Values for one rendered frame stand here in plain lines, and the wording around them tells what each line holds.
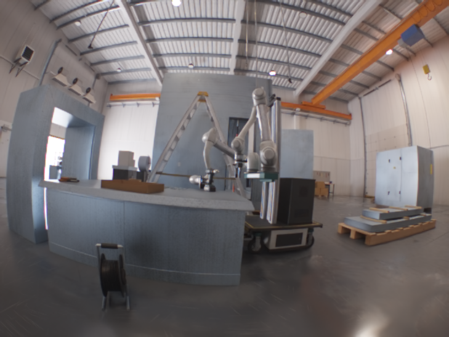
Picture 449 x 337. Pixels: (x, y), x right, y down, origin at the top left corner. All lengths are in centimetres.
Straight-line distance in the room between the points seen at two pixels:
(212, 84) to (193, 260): 380
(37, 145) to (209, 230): 177
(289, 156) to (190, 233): 696
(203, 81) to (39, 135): 354
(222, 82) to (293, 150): 465
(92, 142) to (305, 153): 725
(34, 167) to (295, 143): 794
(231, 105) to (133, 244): 352
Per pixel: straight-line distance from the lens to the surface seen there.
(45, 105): 217
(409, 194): 712
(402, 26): 935
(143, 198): 125
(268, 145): 172
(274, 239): 199
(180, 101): 433
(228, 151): 243
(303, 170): 792
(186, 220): 127
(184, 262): 138
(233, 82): 447
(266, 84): 460
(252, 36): 1058
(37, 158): 211
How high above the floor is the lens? 79
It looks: 3 degrees up
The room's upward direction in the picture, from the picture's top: 4 degrees clockwise
